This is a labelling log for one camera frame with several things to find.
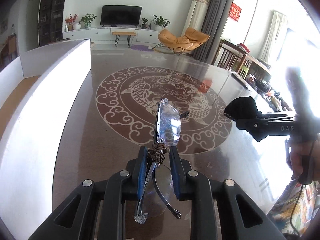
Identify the orange lounge chair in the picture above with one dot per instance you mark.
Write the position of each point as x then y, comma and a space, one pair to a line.
191, 40

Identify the green potted plant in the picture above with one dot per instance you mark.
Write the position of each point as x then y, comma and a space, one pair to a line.
87, 20

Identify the grey curtain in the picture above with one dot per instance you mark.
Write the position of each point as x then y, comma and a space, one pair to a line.
211, 25

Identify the dark display shelf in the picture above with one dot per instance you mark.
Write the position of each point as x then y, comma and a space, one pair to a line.
50, 21

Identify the floral seat cushion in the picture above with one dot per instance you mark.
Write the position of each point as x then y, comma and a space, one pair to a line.
296, 208

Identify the white tv cabinet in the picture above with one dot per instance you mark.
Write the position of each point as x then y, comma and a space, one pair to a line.
105, 35

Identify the wooden side table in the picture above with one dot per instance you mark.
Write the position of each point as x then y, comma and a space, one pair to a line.
257, 69

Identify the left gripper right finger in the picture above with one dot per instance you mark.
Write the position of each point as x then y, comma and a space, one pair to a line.
179, 170

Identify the black television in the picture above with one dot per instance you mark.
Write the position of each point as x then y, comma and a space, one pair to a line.
120, 15

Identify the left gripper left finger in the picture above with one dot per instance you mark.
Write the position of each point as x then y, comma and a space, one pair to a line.
134, 185

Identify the clear safety glasses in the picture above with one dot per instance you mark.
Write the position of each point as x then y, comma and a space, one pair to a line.
158, 185

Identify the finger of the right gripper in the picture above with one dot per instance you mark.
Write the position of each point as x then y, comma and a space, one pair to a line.
269, 124

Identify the wooden dining chair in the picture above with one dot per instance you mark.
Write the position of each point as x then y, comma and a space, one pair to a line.
229, 56

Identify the red flower vase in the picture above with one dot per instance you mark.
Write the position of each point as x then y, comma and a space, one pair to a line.
71, 20

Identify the white cardboard sorting box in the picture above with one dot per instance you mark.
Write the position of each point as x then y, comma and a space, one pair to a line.
30, 142

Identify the green plant right side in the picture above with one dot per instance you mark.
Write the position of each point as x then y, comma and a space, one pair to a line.
160, 23

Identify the person's right hand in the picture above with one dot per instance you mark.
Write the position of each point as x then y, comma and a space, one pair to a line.
298, 150

